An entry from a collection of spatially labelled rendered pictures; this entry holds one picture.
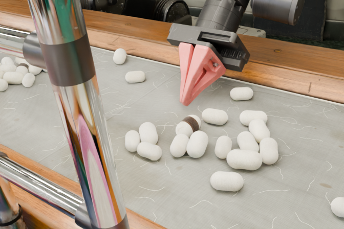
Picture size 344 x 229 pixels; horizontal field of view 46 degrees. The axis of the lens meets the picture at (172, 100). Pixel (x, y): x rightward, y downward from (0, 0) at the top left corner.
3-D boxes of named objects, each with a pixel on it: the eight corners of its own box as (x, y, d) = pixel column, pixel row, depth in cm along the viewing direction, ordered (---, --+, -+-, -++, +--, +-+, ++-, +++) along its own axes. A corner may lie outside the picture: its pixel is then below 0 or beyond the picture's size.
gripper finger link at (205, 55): (187, 98, 51) (215, 32, 53) (143, 86, 55) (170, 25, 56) (208, 117, 56) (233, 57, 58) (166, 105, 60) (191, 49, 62)
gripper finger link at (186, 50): (203, 102, 49) (231, 35, 51) (157, 90, 53) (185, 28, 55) (223, 121, 55) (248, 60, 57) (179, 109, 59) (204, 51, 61)
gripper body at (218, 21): (230, 45, 51) (252, -6, 52) (165, 33, 57) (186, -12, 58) (246, 68, 56) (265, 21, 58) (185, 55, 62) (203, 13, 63)
